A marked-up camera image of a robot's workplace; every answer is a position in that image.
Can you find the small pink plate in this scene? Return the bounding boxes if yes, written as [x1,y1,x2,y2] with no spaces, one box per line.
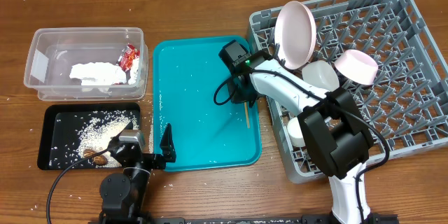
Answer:
[335,49,379,85]

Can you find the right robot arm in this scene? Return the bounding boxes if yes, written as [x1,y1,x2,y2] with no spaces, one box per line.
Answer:
[218,40,374,223]

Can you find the black tray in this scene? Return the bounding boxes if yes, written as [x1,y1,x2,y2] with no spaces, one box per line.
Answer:
[37,102,141,170]

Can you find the brown food scraps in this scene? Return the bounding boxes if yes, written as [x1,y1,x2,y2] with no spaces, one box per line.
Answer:
[83,149,108,166]

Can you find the teal serving tray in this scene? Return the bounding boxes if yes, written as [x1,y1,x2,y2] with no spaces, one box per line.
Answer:
[153,36,262,172]

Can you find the white cup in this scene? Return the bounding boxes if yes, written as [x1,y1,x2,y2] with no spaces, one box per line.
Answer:
[286,117,305,148]

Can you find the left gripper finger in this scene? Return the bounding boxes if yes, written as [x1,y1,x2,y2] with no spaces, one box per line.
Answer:
[160,123,176,162]
[115,122,135,140]

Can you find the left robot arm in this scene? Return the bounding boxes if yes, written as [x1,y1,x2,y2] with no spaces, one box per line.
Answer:
[99,123,176,223]

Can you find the white rice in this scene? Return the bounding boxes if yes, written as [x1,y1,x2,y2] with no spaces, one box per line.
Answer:
[48,110,141,169]

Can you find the wooden chopstick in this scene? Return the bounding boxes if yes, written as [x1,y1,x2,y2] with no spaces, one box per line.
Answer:
[244,102,251,129]

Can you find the large white plate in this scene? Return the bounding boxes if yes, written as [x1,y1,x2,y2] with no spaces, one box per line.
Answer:
[274,1,316,70]

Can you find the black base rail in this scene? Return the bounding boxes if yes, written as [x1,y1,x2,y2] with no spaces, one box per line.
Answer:
[87,213,400,224]

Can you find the grey metal bowl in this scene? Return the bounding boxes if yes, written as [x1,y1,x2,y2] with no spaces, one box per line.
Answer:
[302,60,340,91]

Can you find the white napkin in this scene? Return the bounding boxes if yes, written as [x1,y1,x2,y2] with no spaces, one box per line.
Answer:
[69,58,140,86]

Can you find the clear plastic bin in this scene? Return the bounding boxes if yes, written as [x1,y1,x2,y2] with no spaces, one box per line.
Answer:
[24,27,149,102]

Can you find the red snack wrapper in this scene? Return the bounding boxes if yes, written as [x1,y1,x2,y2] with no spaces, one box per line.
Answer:
[117,43,140,72]

